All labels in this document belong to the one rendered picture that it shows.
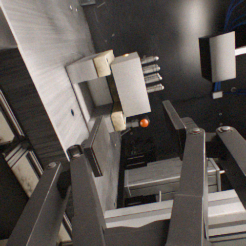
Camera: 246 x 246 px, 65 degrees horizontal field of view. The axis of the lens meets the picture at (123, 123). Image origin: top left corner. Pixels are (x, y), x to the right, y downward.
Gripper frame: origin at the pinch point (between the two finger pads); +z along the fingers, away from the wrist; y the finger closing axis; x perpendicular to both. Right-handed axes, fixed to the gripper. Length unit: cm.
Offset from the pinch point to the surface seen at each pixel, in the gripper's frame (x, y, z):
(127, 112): -3.3, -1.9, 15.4
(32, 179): -75, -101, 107
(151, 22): 10.9, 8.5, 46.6
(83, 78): 4.4, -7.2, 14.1
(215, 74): -2.2, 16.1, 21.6
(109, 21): 14.1, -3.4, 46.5
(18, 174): -62, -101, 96
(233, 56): 0.5, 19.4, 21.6
